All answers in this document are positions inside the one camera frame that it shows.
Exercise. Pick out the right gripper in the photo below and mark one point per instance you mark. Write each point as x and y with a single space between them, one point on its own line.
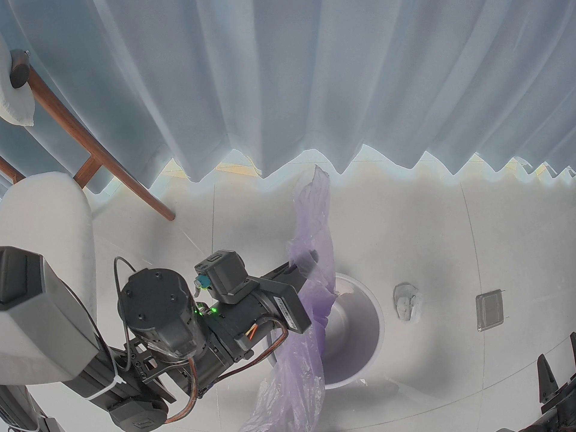
562 405

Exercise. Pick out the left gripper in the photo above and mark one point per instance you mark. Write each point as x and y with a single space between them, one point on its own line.
252 317

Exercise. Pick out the purple plastic bag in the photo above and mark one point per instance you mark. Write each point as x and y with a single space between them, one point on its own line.
312 223

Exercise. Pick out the white trash bin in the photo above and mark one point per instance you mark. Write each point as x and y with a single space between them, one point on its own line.
360 322

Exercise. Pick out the crumpled white paper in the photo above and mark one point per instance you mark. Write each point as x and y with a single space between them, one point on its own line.
405 302

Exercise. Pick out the pale blue curtain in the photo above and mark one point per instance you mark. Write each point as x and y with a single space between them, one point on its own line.
315 61

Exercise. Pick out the white cushioned wooden chair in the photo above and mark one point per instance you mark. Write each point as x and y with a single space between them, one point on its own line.
45 214

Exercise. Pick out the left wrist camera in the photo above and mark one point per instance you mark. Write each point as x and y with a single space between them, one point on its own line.
225 268

